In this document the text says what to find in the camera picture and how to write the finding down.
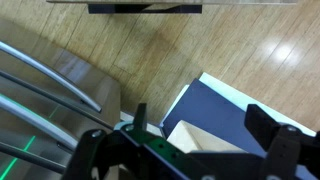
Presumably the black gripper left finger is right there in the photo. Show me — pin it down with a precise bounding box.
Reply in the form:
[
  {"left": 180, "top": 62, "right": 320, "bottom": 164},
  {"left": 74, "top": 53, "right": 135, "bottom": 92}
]
[{"left": 61, "top": 102, "right": 149, "bottom": 180}]

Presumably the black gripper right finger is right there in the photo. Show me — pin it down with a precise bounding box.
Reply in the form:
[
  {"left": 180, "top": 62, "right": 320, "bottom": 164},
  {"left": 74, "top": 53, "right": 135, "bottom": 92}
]
[{"left": 244, "top": 103, "right": 320, "bottom": 180}]

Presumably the stainless steel refrigerator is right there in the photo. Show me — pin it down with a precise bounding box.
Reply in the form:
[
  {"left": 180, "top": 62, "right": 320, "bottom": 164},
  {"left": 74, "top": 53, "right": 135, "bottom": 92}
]
[{"left": 0, "top": 18, "right": 122, "bottom": 180}]

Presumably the dark grey cabinet door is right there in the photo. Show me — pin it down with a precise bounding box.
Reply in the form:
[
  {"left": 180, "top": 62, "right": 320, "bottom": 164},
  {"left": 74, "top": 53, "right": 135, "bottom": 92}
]
[{"left": 159, "top": 71, "right": 318, "bottom": 180}]

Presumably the steel refrigerator door handle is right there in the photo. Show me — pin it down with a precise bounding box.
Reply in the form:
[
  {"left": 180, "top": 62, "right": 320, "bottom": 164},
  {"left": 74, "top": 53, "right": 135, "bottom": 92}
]
[
  {"left": 0, "top": 94, "right": 80, "bottom": 152},
  {"left": 0, "top": 40, "right": 103, "bottom": 113}
]

